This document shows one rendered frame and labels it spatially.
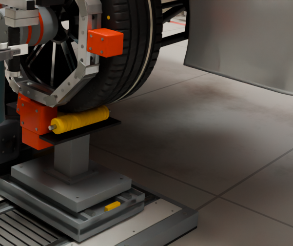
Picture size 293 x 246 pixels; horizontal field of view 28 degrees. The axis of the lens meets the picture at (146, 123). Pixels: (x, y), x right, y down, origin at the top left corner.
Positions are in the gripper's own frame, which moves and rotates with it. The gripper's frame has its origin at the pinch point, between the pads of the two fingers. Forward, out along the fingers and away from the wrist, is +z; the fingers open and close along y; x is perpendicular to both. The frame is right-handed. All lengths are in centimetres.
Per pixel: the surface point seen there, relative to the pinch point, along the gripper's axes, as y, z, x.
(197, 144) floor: -31, 151, -83
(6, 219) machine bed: -27, 16, -77
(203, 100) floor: -77, 220, -83
